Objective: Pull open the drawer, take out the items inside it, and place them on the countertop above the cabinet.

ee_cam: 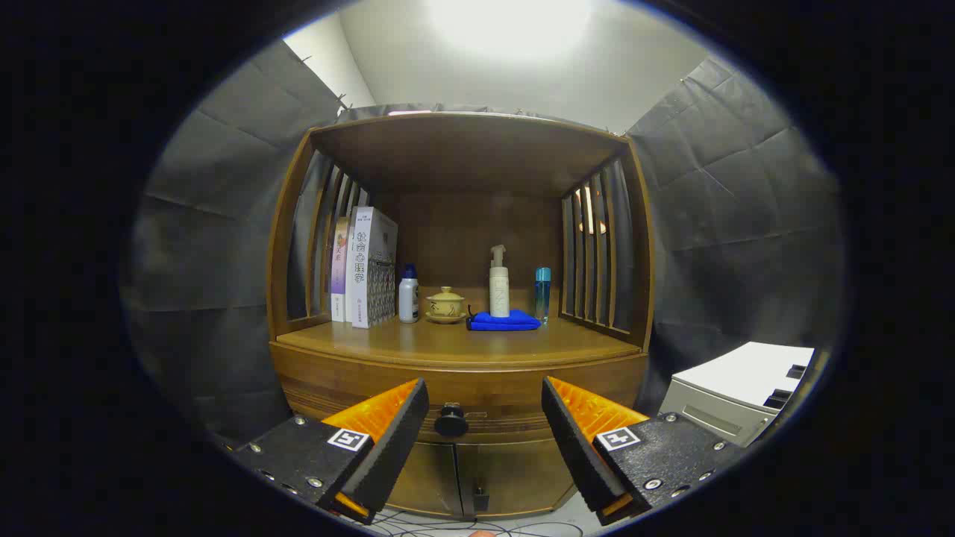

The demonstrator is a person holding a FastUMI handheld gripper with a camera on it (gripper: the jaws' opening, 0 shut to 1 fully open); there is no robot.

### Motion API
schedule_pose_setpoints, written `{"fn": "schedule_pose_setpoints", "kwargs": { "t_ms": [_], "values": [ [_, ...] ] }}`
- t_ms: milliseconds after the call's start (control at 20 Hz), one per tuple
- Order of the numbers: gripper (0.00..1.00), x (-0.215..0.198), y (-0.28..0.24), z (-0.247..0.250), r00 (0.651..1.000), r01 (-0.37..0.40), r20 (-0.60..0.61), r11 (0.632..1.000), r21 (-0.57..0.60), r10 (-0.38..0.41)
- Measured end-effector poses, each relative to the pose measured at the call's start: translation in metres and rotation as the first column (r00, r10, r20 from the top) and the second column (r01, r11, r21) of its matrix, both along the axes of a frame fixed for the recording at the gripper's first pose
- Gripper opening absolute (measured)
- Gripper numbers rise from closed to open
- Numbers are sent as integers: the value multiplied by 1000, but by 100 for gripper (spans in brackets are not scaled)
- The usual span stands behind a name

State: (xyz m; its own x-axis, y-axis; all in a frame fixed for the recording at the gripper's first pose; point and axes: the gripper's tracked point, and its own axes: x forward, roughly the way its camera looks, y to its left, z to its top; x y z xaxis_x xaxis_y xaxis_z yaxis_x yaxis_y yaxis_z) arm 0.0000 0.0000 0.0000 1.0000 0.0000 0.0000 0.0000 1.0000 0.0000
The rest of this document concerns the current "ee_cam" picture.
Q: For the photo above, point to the wooden cabinet door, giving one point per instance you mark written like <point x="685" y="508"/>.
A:
<point x="429" y="477"/>
<point x="522" y="473"/>

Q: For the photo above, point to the wooden cabinet with slatted sides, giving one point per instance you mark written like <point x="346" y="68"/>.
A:
<point x="477" y="224"/>

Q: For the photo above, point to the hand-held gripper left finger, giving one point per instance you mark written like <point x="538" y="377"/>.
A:
<point x="395" y="440"/>

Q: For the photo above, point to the white bottle with blue cap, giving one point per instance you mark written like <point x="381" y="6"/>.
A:
<point x="408" y="298"/>

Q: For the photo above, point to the thick white book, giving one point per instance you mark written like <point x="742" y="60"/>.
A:
<point x="371" y="261"/>

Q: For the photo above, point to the thin purple-spined book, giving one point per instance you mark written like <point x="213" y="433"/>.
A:
<point x="339" y="276"/>

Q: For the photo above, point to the clear blue bottle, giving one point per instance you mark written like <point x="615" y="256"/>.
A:
<point x="542" y="294"/>

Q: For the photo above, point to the white pump bottle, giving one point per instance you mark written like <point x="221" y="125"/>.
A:
<point x="499" y="291"/>

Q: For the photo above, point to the yellow lidded tea bowl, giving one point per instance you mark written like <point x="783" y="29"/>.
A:
<point x="445" y="304"/>

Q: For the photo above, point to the folded blue cloth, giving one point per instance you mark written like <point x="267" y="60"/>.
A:
<point x="503" y="321"/>

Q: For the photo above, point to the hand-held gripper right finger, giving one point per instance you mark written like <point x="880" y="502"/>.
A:
<point x="578" y="447"/>

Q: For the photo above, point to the wooden countertop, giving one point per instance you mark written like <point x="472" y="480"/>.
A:
<point x="448" y="339"/>

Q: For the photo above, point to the wooden drawer with black knob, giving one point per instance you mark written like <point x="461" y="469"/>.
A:
<point x="492" y="384"/>

